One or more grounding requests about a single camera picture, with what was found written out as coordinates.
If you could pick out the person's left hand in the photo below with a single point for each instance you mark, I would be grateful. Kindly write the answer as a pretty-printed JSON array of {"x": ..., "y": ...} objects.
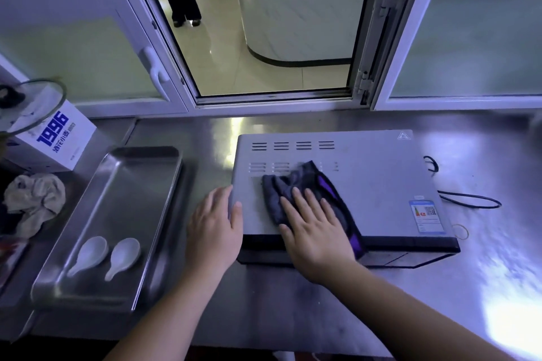
[{"x": 211, "y": 234}]

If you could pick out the person's right hand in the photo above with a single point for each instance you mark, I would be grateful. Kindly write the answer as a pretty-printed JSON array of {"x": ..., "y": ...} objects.
[{"x": 317, "y": 242}]

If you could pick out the grey purple cloth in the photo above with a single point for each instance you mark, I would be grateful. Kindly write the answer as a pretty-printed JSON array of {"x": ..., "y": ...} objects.
[{"x": 275, "y": 200}]

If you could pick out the silver microwave black door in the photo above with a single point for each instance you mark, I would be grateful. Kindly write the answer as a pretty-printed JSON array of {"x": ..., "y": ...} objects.
[{"x": 372, "y": 179}]

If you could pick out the white ceramic spoon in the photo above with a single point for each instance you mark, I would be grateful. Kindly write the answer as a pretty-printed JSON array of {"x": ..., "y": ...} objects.
[
  {"x": 93, "y": 250},
  {"x": 125, "y": 253}
]

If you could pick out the person's right forearm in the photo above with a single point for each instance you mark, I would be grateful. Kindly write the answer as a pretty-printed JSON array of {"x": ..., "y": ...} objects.
[{"x": 402, "y": 322}]

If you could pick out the person's left forearm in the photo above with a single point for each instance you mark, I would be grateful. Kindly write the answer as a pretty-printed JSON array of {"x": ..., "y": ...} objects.
[{"x": 169, "y": 322}]

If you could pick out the stainless steel tray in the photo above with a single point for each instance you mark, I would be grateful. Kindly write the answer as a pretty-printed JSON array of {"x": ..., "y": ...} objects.
[{"x": 127, "y": 195}]

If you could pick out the yellow rubber band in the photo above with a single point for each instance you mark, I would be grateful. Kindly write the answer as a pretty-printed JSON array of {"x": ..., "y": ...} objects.
[{"x": 468, "y": 233}]

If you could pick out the white box blue print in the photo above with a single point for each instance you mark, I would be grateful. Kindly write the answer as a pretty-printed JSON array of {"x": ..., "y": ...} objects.
[{"x": 63, "y": 140}]

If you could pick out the beige crumpled rag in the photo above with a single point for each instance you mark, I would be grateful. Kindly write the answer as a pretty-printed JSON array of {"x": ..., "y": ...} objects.
[{"x": 34, "y": 200}]

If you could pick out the hinged white window sash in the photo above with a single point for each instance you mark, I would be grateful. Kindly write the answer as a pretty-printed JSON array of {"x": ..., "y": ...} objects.
[{"x": 402, "y": 56}]

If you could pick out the glass pot lid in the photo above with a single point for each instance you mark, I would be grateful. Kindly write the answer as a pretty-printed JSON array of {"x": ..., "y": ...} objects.
[{"x": 34, "y": 102}]

